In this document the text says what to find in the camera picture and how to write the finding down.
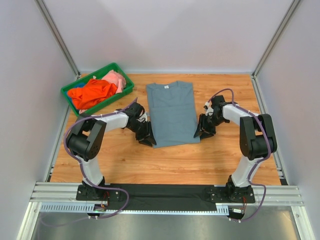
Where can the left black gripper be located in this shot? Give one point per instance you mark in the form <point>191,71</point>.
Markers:
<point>142,131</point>

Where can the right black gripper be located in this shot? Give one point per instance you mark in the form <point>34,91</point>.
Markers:
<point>206,124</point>

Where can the grey-blue t shirt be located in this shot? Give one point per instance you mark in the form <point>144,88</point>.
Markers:
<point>172,113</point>

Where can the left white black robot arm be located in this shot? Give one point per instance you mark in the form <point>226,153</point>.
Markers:
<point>83,141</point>

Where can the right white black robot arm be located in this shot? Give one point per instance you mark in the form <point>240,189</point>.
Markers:
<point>257,141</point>

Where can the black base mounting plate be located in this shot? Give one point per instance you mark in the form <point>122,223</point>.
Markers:
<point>166,197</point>

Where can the orange t shirt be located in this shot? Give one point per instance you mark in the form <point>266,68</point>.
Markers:
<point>93,93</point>

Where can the pink t shirt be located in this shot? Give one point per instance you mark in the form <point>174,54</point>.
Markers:
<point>116,78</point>

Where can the green plastic bin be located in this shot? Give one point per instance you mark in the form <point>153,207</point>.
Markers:
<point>98,74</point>

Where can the aluminium frame rail front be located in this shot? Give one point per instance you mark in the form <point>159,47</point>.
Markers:
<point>61,196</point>

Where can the right aluminium corner post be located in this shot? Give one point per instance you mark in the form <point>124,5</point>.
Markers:
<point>294,5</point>

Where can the aluminium corner post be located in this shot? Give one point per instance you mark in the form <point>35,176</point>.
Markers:
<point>44,10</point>
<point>294,5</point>

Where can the left aluminium corner post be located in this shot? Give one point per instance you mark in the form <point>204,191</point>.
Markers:
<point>44,10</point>

